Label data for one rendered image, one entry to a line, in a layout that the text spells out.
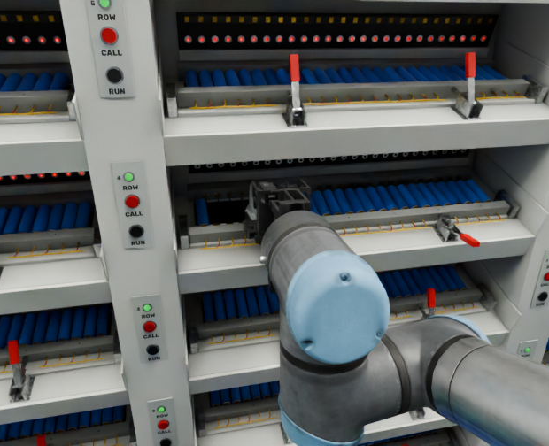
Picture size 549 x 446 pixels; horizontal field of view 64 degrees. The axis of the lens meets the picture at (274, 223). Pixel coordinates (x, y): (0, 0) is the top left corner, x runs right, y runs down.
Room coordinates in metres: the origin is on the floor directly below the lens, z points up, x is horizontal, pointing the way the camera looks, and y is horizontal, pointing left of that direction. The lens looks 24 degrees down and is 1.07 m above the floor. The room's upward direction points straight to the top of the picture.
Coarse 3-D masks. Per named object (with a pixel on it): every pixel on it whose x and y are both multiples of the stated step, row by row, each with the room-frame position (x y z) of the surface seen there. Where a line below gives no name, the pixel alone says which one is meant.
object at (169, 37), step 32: (0, 0) 0.70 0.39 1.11; (32, 0) 0.71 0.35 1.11; (160, 0) 0.75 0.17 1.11; (192, 0) 0.76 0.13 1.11; (224, 0) 0.77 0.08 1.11; (256, 0) 0.78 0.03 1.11; (288, 0) 0.79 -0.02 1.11; (320, 0) 0.81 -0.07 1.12; (352, 0) 0.82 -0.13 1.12; (160, 32) 0.75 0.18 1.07
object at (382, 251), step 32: (416, 160) 0.82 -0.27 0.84; (448, 160) 0.83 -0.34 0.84; (512, 192) 0.75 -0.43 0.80; (192, 224) 0.66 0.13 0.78; (224, 224) 0.67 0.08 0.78; (480, 224) 0.70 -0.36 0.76; (512, 224) 0.71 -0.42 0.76; (192, 256) 0.59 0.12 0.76; (224, 256) 0.59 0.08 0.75; (256, 256) 0.60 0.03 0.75; (384, 256) 0.63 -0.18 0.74; (416, 256) 0.64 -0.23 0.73; (448, 256) 0.66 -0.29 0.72; (480, 256) 0.67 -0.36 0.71; (512, 256) 0.69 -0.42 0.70; (192, 288) 0.57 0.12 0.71; (224, 288) 0.58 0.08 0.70
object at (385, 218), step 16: (416, 208) 0.70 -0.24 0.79; (432, 208) 0.70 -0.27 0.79; (448, 208) 0.71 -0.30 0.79; (464, 208) 0.71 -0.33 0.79; (480, 208) 0.71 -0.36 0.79; (496, 208) 0.72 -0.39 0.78; (240, 224) 0.63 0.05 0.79; (336, 224) 0.66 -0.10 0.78; (352, 224) 0.66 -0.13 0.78; (368, 224) 0.67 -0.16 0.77; (384, 224) 0.68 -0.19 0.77; (464, 224) 0.69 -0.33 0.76; (192, 240) 0.61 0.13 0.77; (208, 240) 0.61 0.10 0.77; (224, 240) 0.62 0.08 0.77
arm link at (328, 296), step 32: (320, 224) 0.43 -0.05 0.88; (288, 256) 0.38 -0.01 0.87; (320, 256) 0.35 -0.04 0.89; (352, 256) 0.35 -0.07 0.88; (288, 288) 0.33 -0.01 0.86; (320, 288) 0.31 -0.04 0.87; (352, 288) 0.32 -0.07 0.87; (384, 288) 0.33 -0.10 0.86; (288, 320) 0.32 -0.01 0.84; (320, 320) 0.31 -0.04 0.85; (352, 320) 0.31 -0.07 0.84; (384, 320) 0.32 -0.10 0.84; (320, 352) 0.30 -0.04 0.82; (352, 352) 0.31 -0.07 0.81
